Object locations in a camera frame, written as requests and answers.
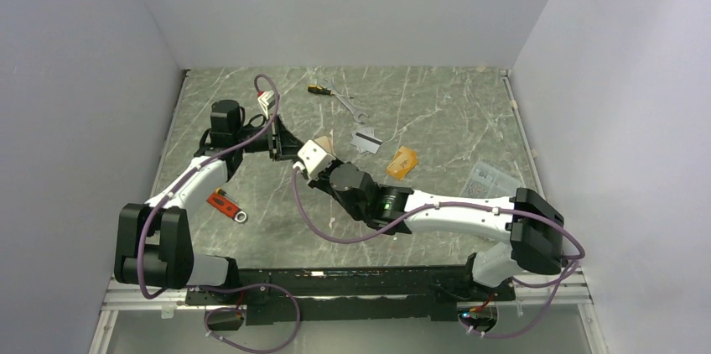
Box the beige leather card holder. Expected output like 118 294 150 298
314 136 335 156

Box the aluminium frame rail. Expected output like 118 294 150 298
89 269 610 353

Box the black yellow screwdriver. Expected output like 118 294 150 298
307 85 335 96

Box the orange credit card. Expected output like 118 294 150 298
386 146 418 180

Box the red adjustable wrench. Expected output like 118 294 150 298
206 191 248 224

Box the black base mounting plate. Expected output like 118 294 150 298
185 265 516 325

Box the clear plastic screw box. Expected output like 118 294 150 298
460 161 524 199

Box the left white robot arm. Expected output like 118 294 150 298
114 100 304 304

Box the orange handled screwdriver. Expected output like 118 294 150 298
215 188 228 198

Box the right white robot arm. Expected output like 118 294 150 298
298 160 566 299

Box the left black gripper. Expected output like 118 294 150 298
234 114 306 162

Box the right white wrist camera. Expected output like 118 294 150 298
293 140 336 180

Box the silver credit card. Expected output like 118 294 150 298
350 128 382 154

